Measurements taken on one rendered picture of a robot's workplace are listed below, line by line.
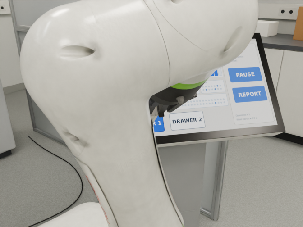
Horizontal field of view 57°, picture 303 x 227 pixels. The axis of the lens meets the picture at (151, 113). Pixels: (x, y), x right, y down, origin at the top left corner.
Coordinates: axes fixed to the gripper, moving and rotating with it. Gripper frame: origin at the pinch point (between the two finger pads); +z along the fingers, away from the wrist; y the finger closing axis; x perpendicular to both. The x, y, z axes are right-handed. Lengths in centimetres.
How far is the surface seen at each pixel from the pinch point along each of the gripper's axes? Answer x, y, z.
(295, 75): -63, -155, 138
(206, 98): -5.8, -17.3, 9.5
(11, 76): -162, 129, 325
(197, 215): 26, -20, 41
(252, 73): -12.3, -32.5, 9.5
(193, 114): -1.6, -13.0, 9.5
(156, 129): 1.7, -2.6, 9.5
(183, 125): 1.3, -9.8, 9.5
